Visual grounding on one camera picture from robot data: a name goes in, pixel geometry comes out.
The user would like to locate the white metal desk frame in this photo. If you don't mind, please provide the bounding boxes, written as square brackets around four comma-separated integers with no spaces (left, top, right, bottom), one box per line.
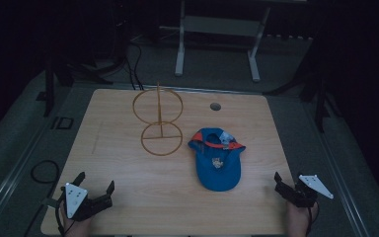
[159,0,310,83]

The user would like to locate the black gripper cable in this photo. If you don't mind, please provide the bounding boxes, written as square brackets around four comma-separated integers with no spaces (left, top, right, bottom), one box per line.
[305,202,321,237]
[54,187,77,237]

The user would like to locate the gold wire hat stand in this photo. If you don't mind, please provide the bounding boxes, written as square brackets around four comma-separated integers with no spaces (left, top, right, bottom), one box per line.
[131,82,185,157]

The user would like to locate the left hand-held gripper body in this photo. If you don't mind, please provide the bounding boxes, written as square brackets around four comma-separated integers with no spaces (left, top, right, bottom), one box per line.
[61,182,114,222]

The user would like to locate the person's right hand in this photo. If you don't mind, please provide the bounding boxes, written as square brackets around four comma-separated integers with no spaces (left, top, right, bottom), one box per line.
[285,200,320,237]

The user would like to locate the black looped floor cable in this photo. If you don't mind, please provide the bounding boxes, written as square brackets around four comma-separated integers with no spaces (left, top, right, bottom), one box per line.
[30,159,61,185]

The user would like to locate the black rectangular floor bracket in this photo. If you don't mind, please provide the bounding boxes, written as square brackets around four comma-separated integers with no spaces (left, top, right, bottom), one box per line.
[49,116,75,130]

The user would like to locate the person's left hand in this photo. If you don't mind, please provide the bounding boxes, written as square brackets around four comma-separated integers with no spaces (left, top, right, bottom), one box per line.
[58,202,94,237]

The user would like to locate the black floor cables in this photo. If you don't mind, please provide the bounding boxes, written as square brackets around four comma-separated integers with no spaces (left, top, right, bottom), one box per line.
[123,40,146,91]

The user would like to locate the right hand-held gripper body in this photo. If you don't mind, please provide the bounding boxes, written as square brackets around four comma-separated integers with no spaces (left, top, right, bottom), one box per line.
[274,174,335,208]

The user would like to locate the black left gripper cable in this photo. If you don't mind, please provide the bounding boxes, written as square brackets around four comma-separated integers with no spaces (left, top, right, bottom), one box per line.
[54,187,77,237]

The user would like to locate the black metal stand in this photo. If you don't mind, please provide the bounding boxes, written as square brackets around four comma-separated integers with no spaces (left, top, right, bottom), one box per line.
[265,65,339,134]
[35,48,114,119]

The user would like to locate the blue baseball cap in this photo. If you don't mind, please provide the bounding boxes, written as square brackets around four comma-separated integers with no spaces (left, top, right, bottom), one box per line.
[187,127,247,193]

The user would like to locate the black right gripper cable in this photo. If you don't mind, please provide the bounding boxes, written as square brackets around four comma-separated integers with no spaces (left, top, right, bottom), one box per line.
[305,202,321,237]

